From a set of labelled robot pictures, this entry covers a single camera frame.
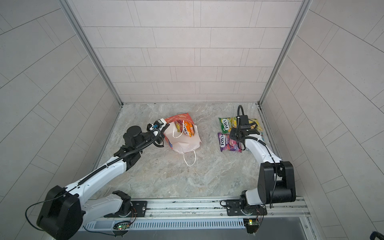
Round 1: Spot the yellow snack packet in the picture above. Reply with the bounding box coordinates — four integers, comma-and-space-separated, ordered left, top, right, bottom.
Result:
249, 119, 263, 132

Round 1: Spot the green Fox's candy packet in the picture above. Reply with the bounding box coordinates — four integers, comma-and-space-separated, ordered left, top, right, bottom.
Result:
219, 117, 237, 134

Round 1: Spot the purple Fox's berries packet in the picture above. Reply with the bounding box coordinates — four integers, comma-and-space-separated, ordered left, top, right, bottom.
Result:
218, 133, 242, 153

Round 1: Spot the red paper gift bag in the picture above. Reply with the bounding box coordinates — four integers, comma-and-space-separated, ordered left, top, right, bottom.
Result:
164, 113, 202, 167

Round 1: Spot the orange Fox's candy packet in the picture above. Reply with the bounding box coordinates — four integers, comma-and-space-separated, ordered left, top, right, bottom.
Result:
175, 120, 195, 137

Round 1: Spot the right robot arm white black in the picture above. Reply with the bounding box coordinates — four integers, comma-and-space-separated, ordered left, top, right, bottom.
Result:
230, 105, 297, 215

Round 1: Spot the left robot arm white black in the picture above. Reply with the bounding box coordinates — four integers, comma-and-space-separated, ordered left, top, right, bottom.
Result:
35, 121, 169, 240

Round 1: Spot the right circuit board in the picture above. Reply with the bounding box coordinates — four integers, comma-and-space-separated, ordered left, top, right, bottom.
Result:
243, 219, 261, 234

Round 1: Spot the left green circuit board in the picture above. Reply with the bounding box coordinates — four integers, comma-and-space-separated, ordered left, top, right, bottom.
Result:
113, 221, 132, 236

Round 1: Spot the white perforated vent strip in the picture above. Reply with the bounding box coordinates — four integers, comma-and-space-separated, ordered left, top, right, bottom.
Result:
85, 218, 245, 231

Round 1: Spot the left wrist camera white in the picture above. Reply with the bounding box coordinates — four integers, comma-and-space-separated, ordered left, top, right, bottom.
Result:
149, 119, 169, 133

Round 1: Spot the aluminium mounting rail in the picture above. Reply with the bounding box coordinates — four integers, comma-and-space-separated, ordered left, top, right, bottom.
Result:
67, 195, 310, 224

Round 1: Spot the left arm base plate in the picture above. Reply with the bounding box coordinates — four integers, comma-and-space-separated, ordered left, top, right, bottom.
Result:
104, 201, 148, 218

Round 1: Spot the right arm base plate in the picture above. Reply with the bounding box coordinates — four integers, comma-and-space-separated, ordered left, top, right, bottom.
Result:
220, 199, 268, 217

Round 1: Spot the left corner aluminium post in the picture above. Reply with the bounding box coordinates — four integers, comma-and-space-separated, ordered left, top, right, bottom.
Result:
58, 0, 124, 108

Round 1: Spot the corner aluminium post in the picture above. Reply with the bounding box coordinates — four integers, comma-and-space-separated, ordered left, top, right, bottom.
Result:
258, 0, 312, 106
58, 0, 124, 108

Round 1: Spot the right corner aluminium post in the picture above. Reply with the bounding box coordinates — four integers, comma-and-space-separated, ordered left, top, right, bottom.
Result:
258, 0, 312, 106

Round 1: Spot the left black cable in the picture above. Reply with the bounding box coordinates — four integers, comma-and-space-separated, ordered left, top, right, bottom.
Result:
24, 191, 73, 232

